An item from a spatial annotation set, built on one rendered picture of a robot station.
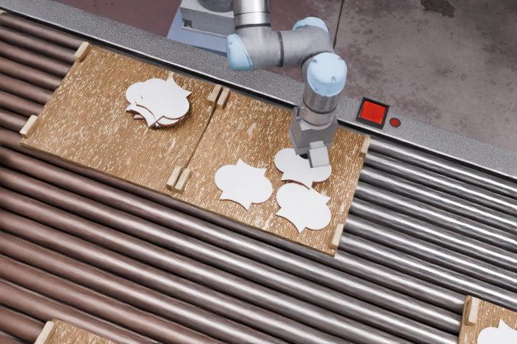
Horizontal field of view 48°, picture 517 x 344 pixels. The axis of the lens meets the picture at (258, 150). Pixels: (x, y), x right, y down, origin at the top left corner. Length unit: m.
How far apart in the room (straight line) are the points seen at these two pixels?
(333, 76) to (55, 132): 0.75
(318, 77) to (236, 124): 0.44
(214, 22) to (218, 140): 0.42
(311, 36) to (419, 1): 2.19
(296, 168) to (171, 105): 0.35
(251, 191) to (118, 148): 0.35
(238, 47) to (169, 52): 0.54
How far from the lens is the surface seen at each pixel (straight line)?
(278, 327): 1.31
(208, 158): 1.45
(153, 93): 1.50
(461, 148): 1.63
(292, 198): 1.40
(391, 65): 3.00
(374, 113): 1.60
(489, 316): 1.43
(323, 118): 1.21
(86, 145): 1.50
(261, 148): 1.47
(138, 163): 1.45
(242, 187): 1.40
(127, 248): 1.38
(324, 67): 1.13
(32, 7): 1.87
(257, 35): 1.18
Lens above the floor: 2.18
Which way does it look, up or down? 58 degrees down
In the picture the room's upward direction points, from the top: 8 degrees clockwise
